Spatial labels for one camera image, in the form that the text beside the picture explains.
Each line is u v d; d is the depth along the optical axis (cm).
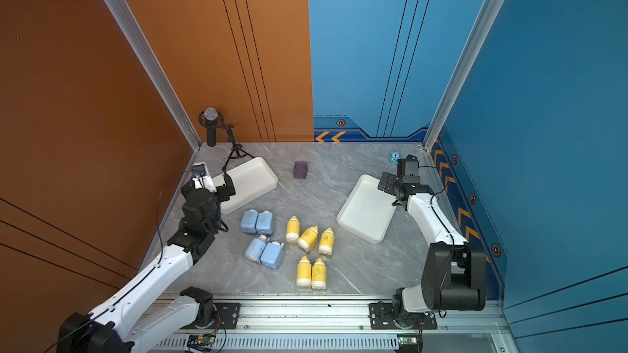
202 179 63
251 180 112
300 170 105
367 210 97
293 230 84
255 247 80
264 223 86
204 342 72
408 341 70
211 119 98
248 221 87
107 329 40
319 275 74
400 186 67
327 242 81
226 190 70
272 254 81
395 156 115
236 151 109
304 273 75
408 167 68
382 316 72
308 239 82
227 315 74
